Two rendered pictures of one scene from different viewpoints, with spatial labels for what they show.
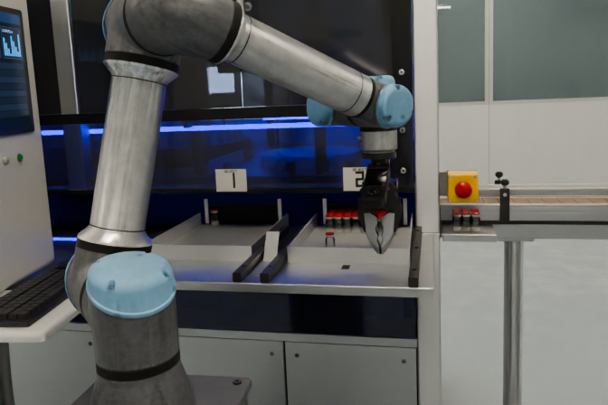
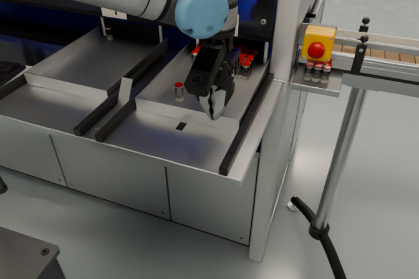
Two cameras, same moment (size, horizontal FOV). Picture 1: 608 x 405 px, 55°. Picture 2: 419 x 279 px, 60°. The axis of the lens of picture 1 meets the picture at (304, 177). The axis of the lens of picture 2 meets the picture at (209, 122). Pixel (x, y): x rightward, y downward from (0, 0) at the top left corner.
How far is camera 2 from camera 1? 60 cm
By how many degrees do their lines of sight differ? 29
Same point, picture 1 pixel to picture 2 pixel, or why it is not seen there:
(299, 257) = (146, 107)
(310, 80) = not seen: outside the picture
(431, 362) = (267, 169)
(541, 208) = (393, 66)
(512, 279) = (351, 115)
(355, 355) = not seen: hidden behind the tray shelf
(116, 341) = not seen: outside the picture
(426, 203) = (280, 55)
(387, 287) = (201, 169)
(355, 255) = (191, 115)
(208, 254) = (74, 89)
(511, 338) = (339, 154)
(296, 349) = not seen: hidden behind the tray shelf
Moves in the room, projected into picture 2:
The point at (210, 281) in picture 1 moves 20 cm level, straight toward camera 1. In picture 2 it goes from (58, 130) to (24, 198)
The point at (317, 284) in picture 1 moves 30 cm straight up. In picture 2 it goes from (141, 152) to (121, 12)
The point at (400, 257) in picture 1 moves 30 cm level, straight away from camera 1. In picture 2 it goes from (231, 125) to (257, 64)
